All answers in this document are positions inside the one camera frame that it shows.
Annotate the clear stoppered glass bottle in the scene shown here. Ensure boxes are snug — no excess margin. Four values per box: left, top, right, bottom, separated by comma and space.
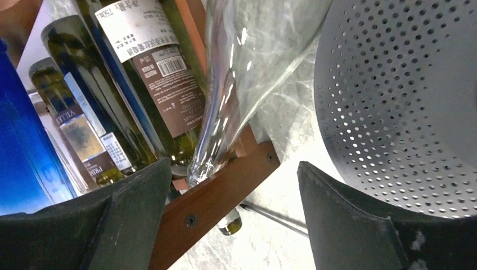
1, 42, 77, 215

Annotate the dark green wine bottle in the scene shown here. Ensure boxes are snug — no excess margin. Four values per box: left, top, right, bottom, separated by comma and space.
74, 0, 243, 236

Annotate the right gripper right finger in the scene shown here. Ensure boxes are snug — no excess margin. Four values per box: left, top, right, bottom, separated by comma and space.
297, 161, 476, 269

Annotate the labelled dark wine bottle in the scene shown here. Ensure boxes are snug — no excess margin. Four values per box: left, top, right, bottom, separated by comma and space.
29, 57, 125, 187

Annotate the yellow black screwdriver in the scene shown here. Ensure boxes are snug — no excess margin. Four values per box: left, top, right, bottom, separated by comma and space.
239, 203, 309, 239

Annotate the clear tall bottle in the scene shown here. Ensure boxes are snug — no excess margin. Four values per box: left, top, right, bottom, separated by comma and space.
187, 1, 331, 187

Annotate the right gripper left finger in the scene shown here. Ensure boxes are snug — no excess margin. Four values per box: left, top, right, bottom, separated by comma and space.
1, 158, 172, 269

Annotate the wooden wine rack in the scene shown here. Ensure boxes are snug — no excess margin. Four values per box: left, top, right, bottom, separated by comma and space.
0, 0, 282, 270

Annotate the grey round speaker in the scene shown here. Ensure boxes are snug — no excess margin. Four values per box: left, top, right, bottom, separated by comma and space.
314, 0, 476, 218

